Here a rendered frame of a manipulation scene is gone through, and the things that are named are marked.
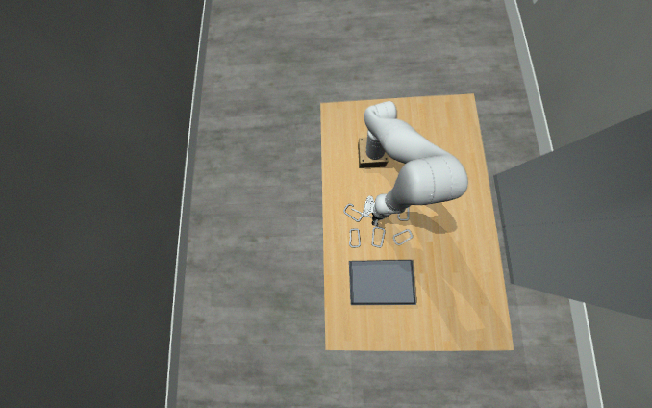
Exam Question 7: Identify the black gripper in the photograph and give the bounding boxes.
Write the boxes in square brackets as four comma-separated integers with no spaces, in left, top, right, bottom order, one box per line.
[372,213,382,227]

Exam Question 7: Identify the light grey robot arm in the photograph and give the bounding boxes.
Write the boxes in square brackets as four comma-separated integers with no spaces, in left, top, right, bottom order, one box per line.
[363,101,468,218]

